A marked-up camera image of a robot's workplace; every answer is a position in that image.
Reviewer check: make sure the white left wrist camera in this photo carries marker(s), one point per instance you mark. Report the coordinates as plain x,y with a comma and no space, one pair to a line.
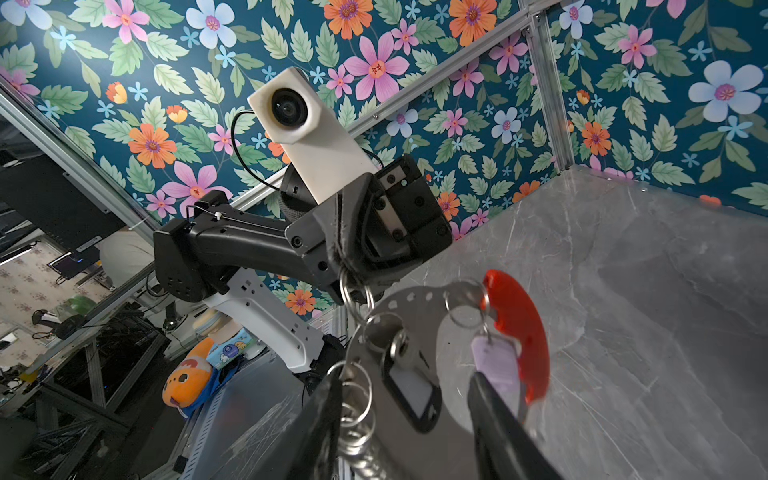
324,154

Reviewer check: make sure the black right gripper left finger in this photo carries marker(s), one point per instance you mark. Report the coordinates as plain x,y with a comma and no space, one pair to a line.
308,448

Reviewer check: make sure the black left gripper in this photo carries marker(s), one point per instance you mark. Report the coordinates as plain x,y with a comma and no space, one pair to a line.
375,229

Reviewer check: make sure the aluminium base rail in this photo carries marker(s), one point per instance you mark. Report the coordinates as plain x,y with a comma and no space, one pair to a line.
333,321

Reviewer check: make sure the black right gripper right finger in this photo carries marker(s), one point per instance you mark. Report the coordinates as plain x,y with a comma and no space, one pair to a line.
503,450

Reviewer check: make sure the orange plush toy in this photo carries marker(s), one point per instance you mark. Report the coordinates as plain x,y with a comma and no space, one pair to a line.
203,372

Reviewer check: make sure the steel keyring with red handle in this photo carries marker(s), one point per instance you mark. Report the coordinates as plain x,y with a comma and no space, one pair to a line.
430,329

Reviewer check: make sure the black car key fob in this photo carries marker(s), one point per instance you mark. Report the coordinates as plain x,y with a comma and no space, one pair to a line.
419,400

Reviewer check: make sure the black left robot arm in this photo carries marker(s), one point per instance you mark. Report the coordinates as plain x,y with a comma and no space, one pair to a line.
215,254

